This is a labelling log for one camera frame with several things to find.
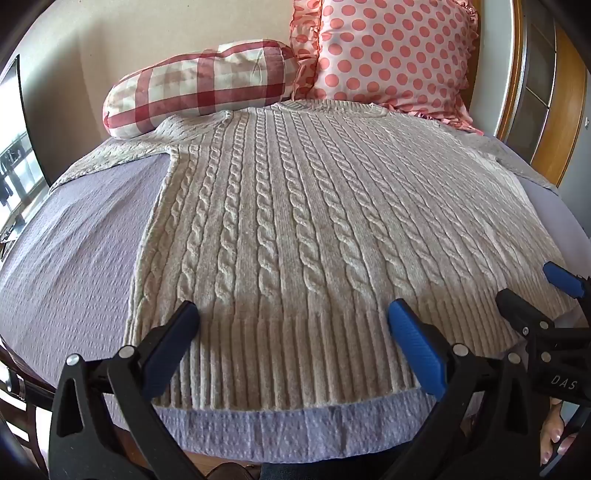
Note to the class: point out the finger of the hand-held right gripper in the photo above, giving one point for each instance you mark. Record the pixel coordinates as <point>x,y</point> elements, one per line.
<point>562,278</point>
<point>521,311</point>

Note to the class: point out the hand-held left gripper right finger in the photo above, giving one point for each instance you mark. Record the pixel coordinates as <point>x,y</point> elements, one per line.
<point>414,339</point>

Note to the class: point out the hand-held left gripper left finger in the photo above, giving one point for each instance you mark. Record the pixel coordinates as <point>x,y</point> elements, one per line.
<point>171,347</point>

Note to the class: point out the person's right hand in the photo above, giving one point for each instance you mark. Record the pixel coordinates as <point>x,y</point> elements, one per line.
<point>554,438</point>

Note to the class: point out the lavender textured bedspread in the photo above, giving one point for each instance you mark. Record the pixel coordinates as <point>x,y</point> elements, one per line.
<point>78,258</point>

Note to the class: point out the wooden framed glass door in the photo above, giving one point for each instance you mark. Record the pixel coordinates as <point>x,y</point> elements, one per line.
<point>545,83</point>

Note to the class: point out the red plaid pillow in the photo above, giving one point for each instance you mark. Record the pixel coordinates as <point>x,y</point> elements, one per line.
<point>194,87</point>

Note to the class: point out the pink polka dot pillow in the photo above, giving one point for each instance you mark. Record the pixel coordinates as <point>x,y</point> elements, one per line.
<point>392,50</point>

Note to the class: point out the dark wooden bed frame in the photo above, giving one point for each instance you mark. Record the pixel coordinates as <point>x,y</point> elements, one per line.
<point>18,406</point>

